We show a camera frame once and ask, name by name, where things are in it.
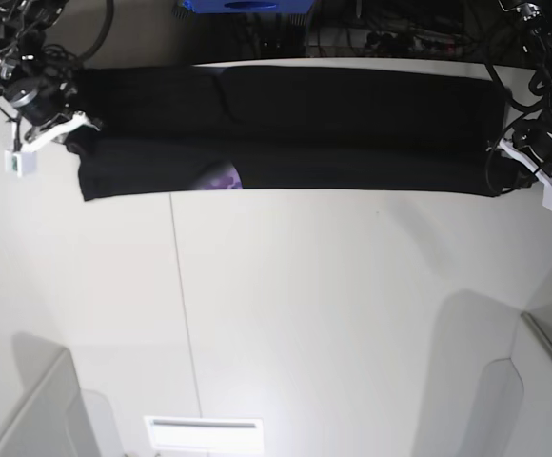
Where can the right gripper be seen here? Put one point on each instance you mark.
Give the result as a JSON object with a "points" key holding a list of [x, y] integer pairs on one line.
{"points": [[48, 111]]}

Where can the black T-shirt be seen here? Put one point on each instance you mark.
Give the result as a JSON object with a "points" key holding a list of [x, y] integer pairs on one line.
{"points": [[270, 127]]}

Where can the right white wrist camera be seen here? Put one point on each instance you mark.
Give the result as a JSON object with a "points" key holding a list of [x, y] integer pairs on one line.
{"points": [[20, 163]]}

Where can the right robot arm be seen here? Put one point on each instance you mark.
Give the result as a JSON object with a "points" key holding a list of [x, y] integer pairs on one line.
{"points": [[24, 52]]}

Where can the grey monitor edge left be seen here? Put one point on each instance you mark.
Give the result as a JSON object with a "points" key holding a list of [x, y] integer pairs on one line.
{"points": [[51, 418]]}

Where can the blue box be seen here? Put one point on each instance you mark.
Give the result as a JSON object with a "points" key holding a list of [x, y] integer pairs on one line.
{"points": [[248, 6]]}

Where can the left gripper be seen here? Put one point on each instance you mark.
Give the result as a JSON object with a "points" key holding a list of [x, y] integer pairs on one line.
{"points": [[533, 139]]}

